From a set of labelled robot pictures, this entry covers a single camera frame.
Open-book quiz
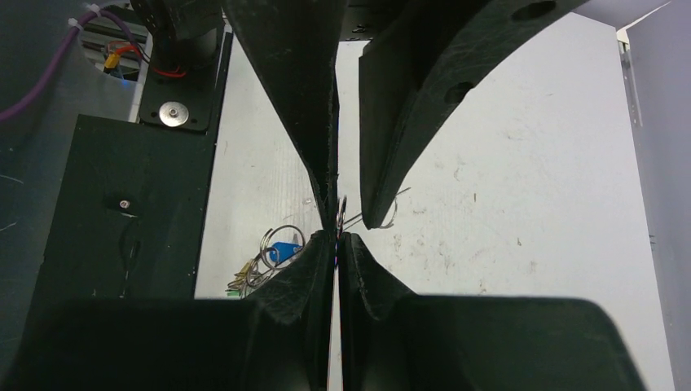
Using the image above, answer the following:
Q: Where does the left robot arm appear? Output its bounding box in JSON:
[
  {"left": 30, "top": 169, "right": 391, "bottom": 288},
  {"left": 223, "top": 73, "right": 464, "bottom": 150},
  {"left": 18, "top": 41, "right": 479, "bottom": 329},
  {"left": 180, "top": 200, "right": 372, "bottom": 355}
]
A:
[{"left": 132, "top": 1, "right": 579, "bottom": 229}]

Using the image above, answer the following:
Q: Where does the blue key tag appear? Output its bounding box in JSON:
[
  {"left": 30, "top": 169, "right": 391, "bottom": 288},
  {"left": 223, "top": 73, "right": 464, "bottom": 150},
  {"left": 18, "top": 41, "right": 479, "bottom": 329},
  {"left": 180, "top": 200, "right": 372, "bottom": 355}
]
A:
[{"left": 267, "top": 242, "right": 302, "bottom": 266}]

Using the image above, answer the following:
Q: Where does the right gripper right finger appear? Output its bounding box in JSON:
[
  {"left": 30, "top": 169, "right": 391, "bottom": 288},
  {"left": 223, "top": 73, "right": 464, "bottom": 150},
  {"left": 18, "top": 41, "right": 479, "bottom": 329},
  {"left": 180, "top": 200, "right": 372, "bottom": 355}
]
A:
[{"left": 338, "top": 233, "right": 645, "bottom": 390}]

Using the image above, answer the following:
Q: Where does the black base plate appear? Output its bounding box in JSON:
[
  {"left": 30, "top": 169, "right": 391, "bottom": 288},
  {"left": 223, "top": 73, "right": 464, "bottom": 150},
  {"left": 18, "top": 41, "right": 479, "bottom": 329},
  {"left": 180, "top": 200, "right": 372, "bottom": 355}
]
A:
[{"left": 32, "top": 33, "right": 232, "bottom": 307}]

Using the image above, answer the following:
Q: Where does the right aluminium rail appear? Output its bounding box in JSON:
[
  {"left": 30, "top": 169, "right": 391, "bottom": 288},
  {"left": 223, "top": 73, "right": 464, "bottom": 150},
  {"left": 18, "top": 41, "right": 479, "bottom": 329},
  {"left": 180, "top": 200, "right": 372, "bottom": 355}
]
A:
[{"left": 618, "top": 39, "right": 657, "bottom": 251}]

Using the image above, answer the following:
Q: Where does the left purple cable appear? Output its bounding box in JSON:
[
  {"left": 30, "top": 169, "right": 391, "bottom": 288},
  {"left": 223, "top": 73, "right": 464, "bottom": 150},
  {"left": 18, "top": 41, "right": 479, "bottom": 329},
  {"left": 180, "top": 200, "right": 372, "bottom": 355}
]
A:
[{"left": 0, "top": 2, "right": 142, "bottom": 125}]

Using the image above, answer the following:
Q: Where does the silver key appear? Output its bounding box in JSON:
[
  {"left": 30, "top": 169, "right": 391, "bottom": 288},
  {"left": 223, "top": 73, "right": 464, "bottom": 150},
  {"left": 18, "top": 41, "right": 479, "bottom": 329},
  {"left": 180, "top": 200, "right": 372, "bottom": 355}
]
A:
[{"left": 227, "top": 259, "right": 261, "bottom": 292}]

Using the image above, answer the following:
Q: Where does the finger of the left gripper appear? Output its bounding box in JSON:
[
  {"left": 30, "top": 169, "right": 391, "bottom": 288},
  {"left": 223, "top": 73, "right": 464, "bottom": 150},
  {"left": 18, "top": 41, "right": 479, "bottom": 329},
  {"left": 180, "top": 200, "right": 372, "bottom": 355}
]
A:
[
  {"left": 222, "top": 0, "right": 347, "bottom": 230},
  {"left": 359, "top": 0, "right": 579, "bottom": 229}
]

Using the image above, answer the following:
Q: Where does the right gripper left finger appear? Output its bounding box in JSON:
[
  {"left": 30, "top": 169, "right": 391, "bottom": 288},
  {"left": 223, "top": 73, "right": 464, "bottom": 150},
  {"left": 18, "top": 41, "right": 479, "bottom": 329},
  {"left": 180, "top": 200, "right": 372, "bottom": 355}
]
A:
[{"left": 1, "top": 231, "right": 336, "bottom": 390}]

